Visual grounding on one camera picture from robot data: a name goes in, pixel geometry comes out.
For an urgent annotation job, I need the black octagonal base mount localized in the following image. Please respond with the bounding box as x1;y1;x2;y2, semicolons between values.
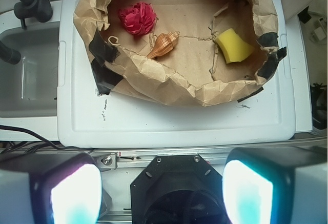
130;154;230;223

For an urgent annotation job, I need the red paper ball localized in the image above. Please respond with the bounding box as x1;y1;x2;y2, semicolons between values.
117;2;157;36

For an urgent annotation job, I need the black faucet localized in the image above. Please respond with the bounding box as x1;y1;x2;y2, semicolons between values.
1;0;53;65

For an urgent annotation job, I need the orange conch seashell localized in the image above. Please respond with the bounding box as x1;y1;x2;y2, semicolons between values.
147;31;180;59

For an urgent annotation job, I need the white sink basin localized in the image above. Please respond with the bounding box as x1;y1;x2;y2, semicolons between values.
1;22;59;118

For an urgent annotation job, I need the brown paper bag tray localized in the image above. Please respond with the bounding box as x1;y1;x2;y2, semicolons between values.
73;0;286;107

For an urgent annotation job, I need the black cable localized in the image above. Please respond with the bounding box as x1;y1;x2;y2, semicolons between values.
0;124;90;154

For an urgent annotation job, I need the aluminium extrusion rail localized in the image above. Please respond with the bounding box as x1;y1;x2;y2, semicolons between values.
87;136;328;170

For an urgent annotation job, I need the yellow sponge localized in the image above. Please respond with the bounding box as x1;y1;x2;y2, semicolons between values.
214;28;254;64

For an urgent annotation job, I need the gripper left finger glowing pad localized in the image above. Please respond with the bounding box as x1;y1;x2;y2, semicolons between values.
1;152;102;223

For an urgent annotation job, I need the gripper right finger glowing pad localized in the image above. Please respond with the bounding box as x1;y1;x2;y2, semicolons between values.
222;146;327;223

